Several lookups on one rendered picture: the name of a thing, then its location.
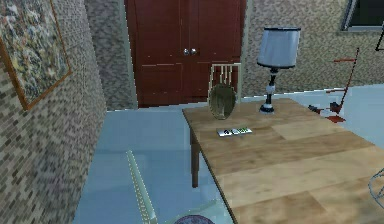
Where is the olive oval dish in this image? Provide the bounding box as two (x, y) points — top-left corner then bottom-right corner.
(207, 83), (237, 121)

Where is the pale green chair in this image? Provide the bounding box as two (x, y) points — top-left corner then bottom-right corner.
(125, 149), (231, 224)

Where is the dark red double door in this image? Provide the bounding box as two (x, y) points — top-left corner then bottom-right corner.
(124, 0), (248, 109)

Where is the wooden table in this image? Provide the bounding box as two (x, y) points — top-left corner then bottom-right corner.
(181, 97), (384, 224)

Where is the dark window with grey frame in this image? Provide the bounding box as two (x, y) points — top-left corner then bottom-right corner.
(340, 0), (384, 33)

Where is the white shade table lamp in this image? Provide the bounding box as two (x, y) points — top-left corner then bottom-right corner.
(256, 26), (302, 115)

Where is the red thin-framed stand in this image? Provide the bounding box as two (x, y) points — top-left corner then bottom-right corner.
(308, 47), (361, 124)

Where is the grey wire basket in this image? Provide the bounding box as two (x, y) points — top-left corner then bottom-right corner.
(367, 167), (384, 210)

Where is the framed mottled wall picture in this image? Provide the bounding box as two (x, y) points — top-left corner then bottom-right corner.
(0, 0), (73, 111)

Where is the pale slatted chair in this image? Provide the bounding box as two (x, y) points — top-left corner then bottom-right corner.
(208, 62), (243, 104)

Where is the black bar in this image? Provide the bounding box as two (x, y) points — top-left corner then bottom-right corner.
(374, 23), (384, 52)

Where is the silver remote control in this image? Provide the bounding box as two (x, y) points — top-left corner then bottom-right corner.
(216, 126), (253, 138)

